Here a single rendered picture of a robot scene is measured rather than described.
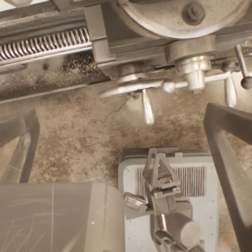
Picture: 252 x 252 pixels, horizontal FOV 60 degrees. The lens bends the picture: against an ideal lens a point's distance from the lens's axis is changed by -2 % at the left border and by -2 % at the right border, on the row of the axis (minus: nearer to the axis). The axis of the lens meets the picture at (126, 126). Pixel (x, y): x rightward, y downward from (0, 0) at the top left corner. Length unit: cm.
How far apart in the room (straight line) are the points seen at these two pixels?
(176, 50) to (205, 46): 5
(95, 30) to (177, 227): 48
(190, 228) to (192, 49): 37
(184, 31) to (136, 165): 81
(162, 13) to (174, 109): 100
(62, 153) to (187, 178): 74
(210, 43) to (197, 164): 80
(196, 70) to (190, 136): 98
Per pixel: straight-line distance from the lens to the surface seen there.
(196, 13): 39
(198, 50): 44
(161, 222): 61
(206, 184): 121
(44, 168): 147
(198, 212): 126
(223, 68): 59
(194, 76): 46
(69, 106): 136
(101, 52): 53
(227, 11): 43
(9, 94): 103
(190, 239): 56
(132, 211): 57
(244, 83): 74
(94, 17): 56
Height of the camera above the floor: 132
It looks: 84 degrees down
